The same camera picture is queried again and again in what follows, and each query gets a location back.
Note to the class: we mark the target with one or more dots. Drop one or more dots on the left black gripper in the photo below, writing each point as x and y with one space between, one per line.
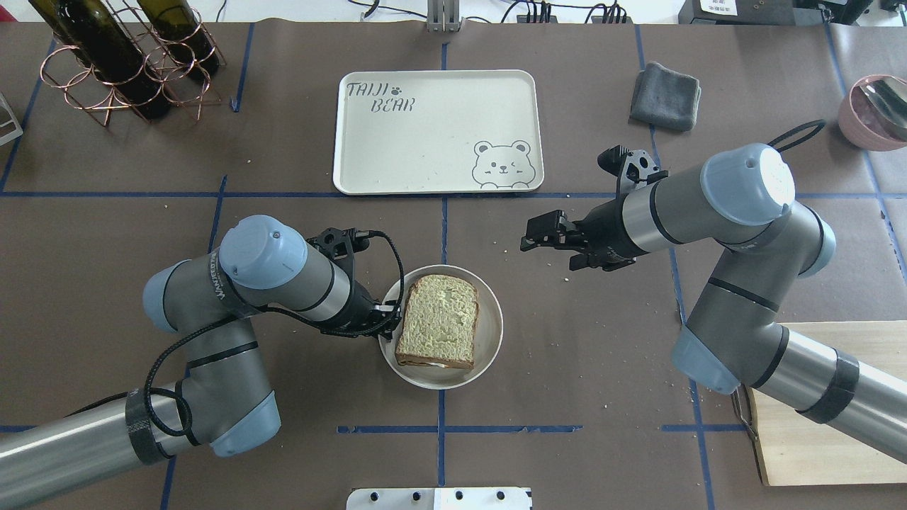
358 306

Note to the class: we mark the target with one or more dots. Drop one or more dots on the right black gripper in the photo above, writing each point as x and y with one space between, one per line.
608 236

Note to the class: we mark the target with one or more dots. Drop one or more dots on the bread slice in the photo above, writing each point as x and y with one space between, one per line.
440 321

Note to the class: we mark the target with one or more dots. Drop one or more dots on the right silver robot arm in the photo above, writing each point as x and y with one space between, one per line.
744 199

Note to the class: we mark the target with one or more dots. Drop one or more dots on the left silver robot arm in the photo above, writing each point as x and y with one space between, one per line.
210 386

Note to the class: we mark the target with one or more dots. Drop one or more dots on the cream bear tray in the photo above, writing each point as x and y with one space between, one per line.
438 131

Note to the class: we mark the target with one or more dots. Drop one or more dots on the white round plate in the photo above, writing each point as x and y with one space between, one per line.
487 339

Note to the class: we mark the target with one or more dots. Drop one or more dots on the grey folded cloth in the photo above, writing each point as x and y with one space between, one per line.
666 98

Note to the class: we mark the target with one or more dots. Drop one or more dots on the black power box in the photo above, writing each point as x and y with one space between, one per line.
723 13

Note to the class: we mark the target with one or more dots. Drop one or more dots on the pink bowl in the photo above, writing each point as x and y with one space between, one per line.
861 123

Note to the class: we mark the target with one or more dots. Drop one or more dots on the metal scoop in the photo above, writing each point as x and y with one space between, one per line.
886 96

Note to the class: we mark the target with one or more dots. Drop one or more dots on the dark wine bottle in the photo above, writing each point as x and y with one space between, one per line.
175 23
116 59

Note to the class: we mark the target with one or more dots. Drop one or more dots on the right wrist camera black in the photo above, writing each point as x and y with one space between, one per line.
632 168

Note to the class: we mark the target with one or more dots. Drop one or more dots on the white camera pole base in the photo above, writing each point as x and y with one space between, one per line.
441 498

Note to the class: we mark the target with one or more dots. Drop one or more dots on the aluminium frame post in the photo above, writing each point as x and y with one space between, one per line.
444 16

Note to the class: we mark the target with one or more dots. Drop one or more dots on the copper wire bottle rack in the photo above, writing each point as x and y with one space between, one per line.
65 72

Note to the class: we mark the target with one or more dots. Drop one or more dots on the white wire cup rack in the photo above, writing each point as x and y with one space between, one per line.
11 129

